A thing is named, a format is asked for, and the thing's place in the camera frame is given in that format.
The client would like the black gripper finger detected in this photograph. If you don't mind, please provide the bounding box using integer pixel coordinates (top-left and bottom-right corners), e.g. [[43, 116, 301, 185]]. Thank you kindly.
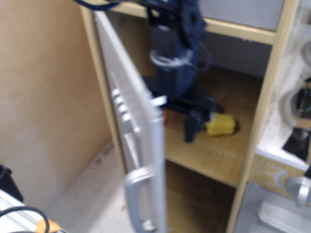
[[184, 110, 208, 143]]

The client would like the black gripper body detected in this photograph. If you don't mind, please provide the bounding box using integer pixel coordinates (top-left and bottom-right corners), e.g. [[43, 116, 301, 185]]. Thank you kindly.
[[143, 55, 224, 116]]

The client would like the silver fridge door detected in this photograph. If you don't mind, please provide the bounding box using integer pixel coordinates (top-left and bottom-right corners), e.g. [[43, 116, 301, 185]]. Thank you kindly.
[[95, 12, 167, 233]]

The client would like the silver fridge door handle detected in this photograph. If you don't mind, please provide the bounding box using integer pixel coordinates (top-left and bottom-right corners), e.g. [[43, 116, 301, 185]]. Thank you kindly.
[[124, 167, 157, 233]]

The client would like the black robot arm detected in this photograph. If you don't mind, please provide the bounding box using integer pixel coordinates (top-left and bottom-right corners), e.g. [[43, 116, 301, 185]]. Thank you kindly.
[[136, 0, 223, 143]]

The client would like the yellow toy bell pepper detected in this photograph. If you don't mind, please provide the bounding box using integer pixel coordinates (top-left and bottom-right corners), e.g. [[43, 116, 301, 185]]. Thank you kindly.
[[205, 113, 236, 136]]

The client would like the red toy sauce bottle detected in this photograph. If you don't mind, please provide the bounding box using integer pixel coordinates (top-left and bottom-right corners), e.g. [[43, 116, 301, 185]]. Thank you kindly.
[[162, 108, 168, 126]]

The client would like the silver dispenser panel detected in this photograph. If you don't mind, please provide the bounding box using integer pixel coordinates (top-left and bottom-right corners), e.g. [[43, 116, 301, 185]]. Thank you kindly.
[[109, 72, 140, 172]]

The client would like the white speckled stove top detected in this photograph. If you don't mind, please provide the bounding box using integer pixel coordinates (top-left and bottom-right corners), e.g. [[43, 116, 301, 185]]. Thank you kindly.
[[256, 4, 311, 171]]

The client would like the silver upper freezer door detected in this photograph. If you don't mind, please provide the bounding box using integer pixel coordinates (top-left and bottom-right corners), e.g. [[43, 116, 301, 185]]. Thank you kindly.
[[199, 0, 284, 31]]

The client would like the silver oven door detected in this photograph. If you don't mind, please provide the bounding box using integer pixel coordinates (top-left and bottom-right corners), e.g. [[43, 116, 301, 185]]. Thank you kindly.
[[234, 182, 311, 233]]

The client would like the silver oven knob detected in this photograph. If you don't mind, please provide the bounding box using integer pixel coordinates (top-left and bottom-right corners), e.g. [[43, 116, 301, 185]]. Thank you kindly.
[[285, 176, 311, 207]]

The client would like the orange tape piece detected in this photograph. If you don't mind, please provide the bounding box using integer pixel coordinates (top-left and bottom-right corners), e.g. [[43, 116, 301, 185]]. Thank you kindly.
[[35, 219, 61, 233]]

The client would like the black box lower left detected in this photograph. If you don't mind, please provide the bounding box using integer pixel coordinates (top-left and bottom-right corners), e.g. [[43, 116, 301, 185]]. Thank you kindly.
[[0, 164, 24, 202]]

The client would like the wooden toy kitchen frame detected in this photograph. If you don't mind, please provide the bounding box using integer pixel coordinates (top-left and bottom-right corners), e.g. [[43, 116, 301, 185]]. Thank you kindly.
[[79, 0, 298, 233]]

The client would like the grey stove burner ring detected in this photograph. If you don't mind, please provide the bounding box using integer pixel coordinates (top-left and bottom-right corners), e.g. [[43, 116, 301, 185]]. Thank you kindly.
[[279, 87, 311, 129]]

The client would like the upper grey burner ring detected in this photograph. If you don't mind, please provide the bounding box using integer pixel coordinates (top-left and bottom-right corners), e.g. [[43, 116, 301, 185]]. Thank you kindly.
[[298, 40, 311, 66]]

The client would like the silver oven door handle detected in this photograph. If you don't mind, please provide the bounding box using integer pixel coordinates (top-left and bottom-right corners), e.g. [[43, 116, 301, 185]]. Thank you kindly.
[[257, 201, 311, 233]]

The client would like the black braided cable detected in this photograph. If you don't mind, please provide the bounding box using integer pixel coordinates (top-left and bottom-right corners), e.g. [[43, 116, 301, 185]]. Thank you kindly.
[[0, 205, 51, 233]]

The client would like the aluminium rail lower left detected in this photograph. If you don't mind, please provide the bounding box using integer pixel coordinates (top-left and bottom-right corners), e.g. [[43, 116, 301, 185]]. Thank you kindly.
[[0, 190, 49, 233]]

